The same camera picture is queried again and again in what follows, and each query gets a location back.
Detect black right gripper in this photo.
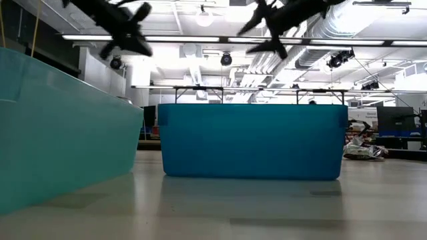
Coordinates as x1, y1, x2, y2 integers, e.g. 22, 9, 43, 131
236, 0, 335, 61

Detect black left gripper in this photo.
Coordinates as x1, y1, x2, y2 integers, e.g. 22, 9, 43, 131
95, 2, 154, 61

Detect clear plastic candy container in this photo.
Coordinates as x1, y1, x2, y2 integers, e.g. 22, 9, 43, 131
343, 135, 390, 161

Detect white globe lamp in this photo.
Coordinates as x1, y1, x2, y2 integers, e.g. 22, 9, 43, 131
195, 5, 214, 27

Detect black ceiling spotlight cluster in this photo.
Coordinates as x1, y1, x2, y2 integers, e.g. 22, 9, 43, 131
326, 49, 355, 69

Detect small black monitor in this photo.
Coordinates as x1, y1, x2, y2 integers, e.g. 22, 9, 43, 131
143, 105, 157, 141

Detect blue plastic bin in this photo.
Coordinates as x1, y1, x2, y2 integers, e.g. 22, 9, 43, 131
157, 103, 349, 182

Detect black ceiling track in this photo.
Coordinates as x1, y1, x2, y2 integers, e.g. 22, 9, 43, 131
352, 0, 412, 15

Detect white printed sign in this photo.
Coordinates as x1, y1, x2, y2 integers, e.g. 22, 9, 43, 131
348, 108, 378, 129

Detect teal green plastic bin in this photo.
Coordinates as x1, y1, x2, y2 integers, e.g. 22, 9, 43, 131
0, 46, 144, 216

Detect large black monitor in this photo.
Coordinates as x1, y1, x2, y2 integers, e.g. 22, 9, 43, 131
376, 106, 416, 137

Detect black desk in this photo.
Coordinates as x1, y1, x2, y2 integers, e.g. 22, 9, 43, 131
376, 135, 427, 161

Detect black rail with light strips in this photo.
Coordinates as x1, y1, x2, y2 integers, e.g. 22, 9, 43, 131
61, 33, 427, 47

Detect silver ventilation duct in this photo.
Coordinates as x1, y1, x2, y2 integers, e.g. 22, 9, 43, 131
295, 0, 398, 70

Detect thin rail with light strips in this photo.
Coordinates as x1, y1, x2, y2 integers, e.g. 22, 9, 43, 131
131, 85, 427, 95

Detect black bracket frame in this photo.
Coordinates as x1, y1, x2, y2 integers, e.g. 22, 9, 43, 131
173, 85, 224, 104
296, 88, 346, 105

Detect yellow cord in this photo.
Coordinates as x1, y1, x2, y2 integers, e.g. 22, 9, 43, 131
30, 0, 42, 57
0, 0, 7, 48

